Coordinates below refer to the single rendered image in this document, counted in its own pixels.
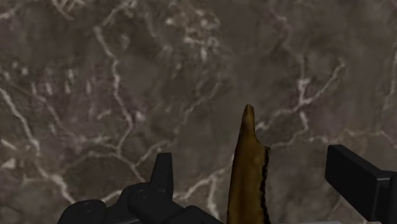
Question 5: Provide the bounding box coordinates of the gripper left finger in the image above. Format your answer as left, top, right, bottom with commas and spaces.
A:
57, 152, 225, 224

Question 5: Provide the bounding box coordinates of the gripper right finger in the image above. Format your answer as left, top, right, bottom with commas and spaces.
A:
324, 144, 397, 224

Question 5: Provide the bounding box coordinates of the yellow-brown pointed object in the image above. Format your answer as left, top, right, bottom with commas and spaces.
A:
226, 104, 272, 224

